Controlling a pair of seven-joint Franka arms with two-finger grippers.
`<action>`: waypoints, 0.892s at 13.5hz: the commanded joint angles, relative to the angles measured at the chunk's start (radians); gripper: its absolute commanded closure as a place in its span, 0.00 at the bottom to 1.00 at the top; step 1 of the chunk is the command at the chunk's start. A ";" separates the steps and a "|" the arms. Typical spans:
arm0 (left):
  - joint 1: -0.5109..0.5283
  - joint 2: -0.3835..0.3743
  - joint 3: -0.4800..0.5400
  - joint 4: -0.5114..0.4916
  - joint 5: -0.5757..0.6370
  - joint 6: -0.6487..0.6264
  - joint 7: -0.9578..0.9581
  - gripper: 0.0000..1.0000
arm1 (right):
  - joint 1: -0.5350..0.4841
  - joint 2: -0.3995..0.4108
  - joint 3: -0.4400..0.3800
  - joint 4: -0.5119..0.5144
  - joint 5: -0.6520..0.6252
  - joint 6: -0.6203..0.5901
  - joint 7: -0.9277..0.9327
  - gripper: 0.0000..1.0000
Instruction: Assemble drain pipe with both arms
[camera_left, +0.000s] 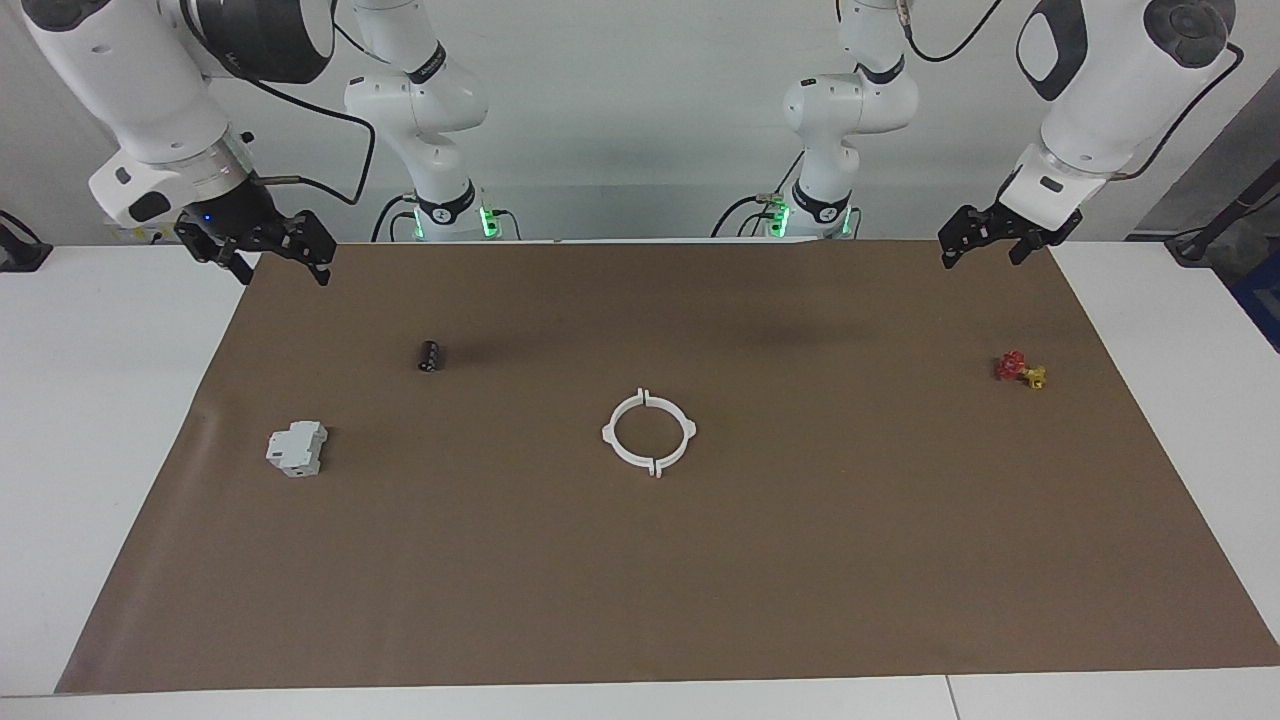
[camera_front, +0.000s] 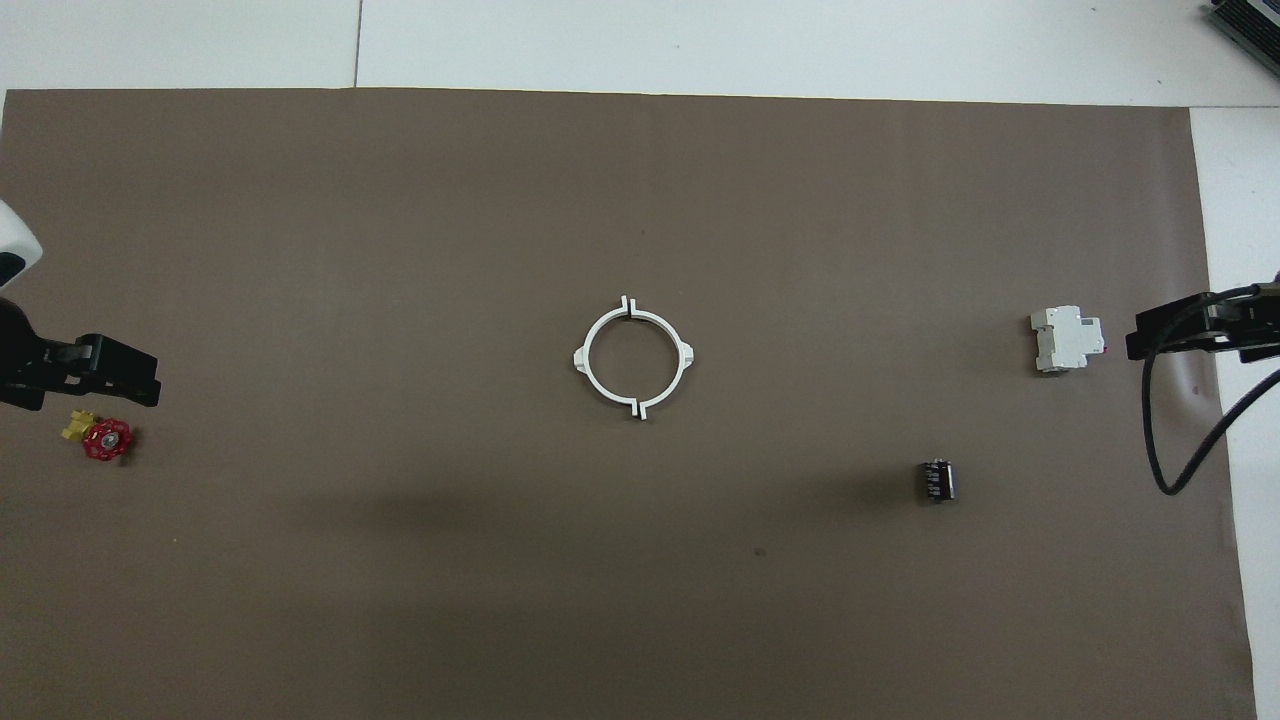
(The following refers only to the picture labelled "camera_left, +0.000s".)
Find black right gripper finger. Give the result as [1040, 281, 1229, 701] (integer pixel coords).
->
[204, 244, 257, 287]
[294, 209, 337, 288]

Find white half-ring pipe clamp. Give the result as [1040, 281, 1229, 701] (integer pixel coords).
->
[643, 388, 698, 477]
[601, 388, 662, 478]

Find red handwheel yellow valve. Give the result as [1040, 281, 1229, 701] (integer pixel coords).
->
[995, 350, 1048, 391]

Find white circuit breaker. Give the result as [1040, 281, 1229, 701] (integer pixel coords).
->
[265, 420, 329, 478]

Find black clamp stand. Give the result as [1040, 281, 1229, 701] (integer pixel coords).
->
[0, 210, 53, 273]

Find blue box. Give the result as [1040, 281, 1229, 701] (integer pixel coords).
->
[1230, 250, 1280, 353]

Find brown table mat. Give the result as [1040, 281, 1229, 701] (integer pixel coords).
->
[55, 238, 1280, 694]

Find black base cable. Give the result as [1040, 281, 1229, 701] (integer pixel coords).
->
[711, 193, 777, 239]
[373, 193, 417, 242]

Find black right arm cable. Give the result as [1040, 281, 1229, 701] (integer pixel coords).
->
[240, 75, 378, 207]

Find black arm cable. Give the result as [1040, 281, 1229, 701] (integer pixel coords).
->
[903, 0, 1247, 183]
[240, 75, 378, 207]

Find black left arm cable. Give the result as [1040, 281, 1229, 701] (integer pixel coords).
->
[903, 0, 1247, 183]

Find black stand with cable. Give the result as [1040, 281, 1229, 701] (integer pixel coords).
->
[1165, 185, 1280, 267]

